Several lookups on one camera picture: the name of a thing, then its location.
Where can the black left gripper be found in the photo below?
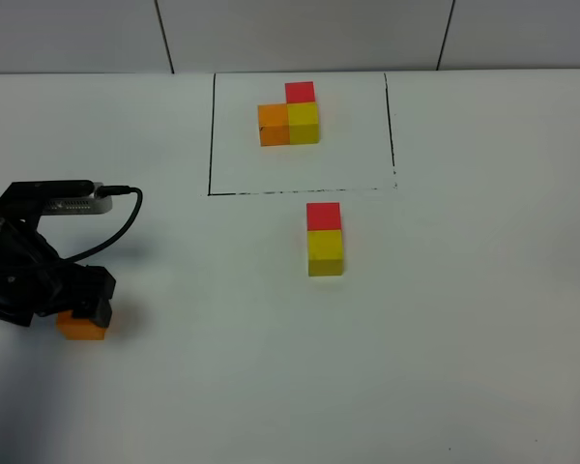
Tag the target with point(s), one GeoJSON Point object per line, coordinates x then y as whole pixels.
{"type": "Point", "coordinates": [27, 282]}

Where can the red template cube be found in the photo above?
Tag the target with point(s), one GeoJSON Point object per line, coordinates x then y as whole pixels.
{"type": "Point", "coordinates": [299, 92]}

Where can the orange template cube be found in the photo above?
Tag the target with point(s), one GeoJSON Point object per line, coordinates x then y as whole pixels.
{"type": "Point", "coordinates": [273, 124]}

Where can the yellow template cube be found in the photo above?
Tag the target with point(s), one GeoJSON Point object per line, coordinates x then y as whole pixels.
{"type": "Point", "coordinates": [303, 122]}

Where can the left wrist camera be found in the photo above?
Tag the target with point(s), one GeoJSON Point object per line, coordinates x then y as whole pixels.
{"type": "Point", "coordinates": [54, 198]}

